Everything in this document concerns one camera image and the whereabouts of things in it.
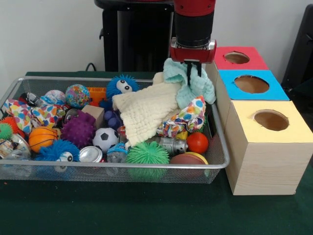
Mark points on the purple spiky ball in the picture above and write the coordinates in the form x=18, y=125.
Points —
x=78, y=129

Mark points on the black panel stand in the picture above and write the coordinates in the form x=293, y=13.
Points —
x=300, y=49

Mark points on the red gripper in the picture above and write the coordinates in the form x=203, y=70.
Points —
x=193, y=54

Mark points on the small blue fuzzy eyed ball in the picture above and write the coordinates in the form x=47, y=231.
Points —
x=52, y=150

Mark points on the orange toy basketball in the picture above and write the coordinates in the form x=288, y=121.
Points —
x=42, y=139

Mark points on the black and white soccer ball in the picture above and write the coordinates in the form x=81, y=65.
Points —
x=105, y=139

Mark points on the colourful dot print cloth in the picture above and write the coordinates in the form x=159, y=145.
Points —
x=22, y=115
x=190, y=117

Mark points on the wooden box with three holes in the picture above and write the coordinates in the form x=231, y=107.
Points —
x=269, y=166

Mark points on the globe print ball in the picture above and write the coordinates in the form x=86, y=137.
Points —
x=77, y=96

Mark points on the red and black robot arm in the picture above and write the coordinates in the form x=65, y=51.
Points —
x=194, y=24

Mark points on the light blue waffle cloth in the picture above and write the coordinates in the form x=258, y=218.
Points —
x=205, y=88

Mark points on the green spiky puffer ball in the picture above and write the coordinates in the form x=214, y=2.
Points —
x=148, y=154

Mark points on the dark green table cloth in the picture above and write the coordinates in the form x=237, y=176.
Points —
x=146, y=210

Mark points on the cream waffle cloth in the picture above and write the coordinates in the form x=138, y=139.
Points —
x=146, y=110

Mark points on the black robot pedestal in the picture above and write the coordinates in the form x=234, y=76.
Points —
x=137, y=36

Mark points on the large blue fuzzy eyed ball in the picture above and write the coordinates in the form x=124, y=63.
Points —
x=113, y=86

